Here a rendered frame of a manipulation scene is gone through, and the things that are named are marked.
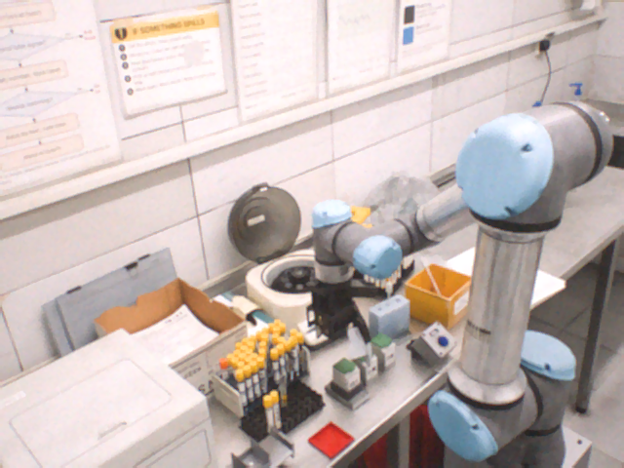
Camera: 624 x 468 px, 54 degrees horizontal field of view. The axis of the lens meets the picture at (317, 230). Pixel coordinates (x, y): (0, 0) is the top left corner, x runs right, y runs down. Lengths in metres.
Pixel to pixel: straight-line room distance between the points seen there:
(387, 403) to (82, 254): 0.78
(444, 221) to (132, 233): 0.82
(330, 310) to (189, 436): 0.37
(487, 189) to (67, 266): 1.05
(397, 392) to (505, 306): 0.61
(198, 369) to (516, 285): 0.78
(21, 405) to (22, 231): 0.49
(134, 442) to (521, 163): 0.65
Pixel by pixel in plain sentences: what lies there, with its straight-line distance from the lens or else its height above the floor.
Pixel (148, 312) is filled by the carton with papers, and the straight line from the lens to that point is 1.61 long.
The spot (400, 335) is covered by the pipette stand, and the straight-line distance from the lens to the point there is 1.57.
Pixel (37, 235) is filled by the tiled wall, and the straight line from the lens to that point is 1.49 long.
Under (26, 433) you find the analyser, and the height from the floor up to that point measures 1.17.
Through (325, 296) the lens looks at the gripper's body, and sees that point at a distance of 1.22.
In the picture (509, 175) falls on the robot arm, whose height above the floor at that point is 1.55.
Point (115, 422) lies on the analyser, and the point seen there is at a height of 1.17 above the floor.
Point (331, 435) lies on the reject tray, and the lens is 1.33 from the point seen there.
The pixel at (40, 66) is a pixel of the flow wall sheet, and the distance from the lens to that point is 1.39.
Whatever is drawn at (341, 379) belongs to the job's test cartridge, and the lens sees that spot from 1.37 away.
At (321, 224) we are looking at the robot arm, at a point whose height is 1.33.
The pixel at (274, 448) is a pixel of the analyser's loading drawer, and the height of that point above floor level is 0.92.
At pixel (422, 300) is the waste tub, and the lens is 1.60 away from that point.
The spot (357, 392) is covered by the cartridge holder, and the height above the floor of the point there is 0.89.
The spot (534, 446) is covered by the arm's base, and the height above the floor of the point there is 1.02.
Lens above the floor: 1.83
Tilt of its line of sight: 27 degrees down
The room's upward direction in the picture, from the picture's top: 4 degrees counter-clockwise
